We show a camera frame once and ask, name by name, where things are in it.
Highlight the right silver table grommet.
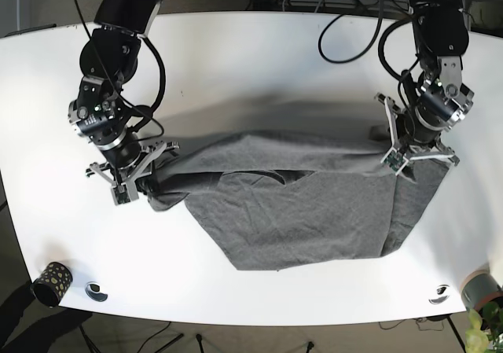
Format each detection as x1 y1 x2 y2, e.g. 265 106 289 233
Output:
428 284 450 305

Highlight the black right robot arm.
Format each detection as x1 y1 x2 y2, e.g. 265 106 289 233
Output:
68 0 179 205

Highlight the grey T-shirt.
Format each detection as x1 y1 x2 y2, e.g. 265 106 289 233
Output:
147 132 450 270

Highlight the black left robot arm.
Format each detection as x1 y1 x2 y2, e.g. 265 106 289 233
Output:
376 0 474 175

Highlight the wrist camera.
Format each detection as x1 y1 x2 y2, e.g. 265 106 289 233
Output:
111 184 139 206
380 146 410 176

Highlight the left silver table grommet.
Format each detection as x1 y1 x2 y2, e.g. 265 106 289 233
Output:
85 282 108 303

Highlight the silver table grommet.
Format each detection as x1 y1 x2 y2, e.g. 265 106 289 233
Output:
85 282 108 303
428 284 450 305

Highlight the grey plant pot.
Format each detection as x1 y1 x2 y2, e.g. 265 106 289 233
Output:
460 270 502 311

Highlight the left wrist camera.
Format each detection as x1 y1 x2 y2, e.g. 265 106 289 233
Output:
380 146 410 176

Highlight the black gold spotted cup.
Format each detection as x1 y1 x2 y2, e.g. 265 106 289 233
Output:
31 262 73 307

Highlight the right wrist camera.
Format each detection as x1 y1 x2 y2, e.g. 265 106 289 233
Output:
111 184 139 206

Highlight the green plant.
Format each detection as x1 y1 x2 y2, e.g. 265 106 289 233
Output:
464 301 502 353

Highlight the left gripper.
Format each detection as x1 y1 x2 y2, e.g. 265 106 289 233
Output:
375 93 460 167

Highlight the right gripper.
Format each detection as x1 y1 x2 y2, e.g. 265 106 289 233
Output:
85 133 180 196

